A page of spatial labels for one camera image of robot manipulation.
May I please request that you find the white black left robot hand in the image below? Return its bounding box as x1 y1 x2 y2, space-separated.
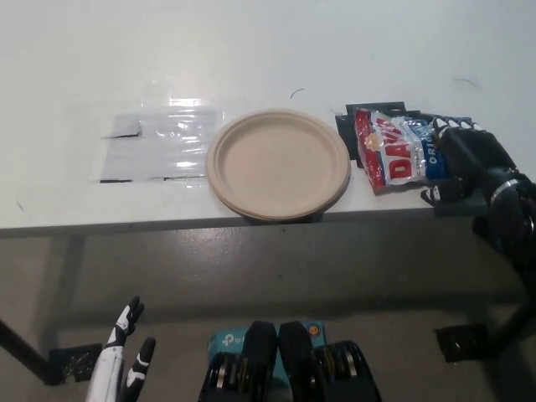
85 296 157 402

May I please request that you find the black slanted table leg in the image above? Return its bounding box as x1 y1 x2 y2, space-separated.
0 317 58 386
492 291 536 361

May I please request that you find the clear plastic taped grey sheet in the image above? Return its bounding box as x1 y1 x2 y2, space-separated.
90 98 225 184

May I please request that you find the teal router box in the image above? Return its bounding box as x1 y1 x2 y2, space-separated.
208 320 327 389

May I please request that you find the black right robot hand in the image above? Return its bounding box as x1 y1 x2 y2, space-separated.
420 113 523 207

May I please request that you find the beige paper plate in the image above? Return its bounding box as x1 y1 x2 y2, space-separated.
205 107 352 221

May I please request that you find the black floor foot plate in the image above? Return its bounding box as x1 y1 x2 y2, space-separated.
48 343 104 384
434 323 502 363

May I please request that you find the grey upright table leg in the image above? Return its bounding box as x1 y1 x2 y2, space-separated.
49 234 90 336

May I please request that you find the black tape marker patch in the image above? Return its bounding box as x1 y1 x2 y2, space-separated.
334 100 422 169

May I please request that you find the red blue sunflower seed bag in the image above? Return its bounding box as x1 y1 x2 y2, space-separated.
353 107 456 197

